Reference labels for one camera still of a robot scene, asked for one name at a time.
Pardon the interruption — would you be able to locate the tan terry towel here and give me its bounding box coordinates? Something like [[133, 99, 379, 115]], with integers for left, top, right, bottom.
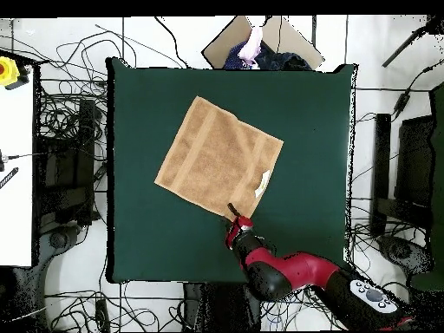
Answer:
[[153, 95, 284, 223]]

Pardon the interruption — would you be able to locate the black flat panel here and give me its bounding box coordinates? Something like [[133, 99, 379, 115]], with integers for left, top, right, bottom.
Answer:
[[394, 115, 435, 209]]

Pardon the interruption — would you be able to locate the dark green table cloth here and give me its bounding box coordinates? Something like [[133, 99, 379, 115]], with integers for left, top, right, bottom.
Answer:
[[105, 56, 358, 284]]

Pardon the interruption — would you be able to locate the blue dotted garment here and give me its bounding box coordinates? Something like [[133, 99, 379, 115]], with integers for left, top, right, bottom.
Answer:
[[223, 41, 250, 70]]

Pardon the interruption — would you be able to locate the dark navy garment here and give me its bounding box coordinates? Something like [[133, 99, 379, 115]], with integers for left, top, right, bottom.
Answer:
[[254, 40, 313, 71]]

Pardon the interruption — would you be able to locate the black power strip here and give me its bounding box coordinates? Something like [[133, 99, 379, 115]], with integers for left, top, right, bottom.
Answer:
[[95, 297, 110, 332]]

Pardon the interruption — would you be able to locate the brown cardboard box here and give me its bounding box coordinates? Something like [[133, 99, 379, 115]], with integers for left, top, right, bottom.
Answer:
[[201, 15, 325, 71]]

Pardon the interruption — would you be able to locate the pink garment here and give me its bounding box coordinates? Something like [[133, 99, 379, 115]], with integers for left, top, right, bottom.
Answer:
[[238, 25, 264, 67]]

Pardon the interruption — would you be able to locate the grey wheeled stand base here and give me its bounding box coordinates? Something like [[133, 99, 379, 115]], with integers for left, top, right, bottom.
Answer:
[[376, 234, 434, 278], [13, 223, 82, 333]]

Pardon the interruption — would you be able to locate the black equipment rack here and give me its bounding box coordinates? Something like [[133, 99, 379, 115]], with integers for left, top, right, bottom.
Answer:
[[34, 98, 99, 226]]

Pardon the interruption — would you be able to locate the black power adapter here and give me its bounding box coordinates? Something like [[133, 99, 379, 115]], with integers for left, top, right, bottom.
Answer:
[[391, 90, 412, 117]]

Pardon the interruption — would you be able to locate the green fabric sheet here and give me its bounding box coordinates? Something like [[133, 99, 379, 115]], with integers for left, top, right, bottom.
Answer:
[[410, 81, 444, 292]]

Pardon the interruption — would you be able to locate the white desk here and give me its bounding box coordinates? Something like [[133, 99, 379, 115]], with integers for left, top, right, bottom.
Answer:
[[0, 65, 35, 268]]

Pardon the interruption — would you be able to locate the black tripod leg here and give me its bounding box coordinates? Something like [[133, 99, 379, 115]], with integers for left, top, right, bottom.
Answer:
[[381, 15, 444, 69]]

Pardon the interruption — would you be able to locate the yellow emergency stop button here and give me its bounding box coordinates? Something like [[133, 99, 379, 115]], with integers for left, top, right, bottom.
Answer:
[[0, 55, 21, 88]]

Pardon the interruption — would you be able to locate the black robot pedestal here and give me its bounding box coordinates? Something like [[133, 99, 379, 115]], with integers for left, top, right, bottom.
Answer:
[[182, 282, 263, 333]]

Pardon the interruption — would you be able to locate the black cable tangle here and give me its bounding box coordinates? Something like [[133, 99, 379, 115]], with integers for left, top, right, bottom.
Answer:
[[36, 23, 140, 147], [259, 193, 417, 330]]

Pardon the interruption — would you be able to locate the black metal post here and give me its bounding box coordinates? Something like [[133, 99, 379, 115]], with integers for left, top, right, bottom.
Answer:
[[369, 113, 392, 237]]

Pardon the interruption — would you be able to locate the black ribbed strap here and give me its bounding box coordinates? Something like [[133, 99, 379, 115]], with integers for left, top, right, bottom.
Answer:
[[0, 166, 20, 190]]

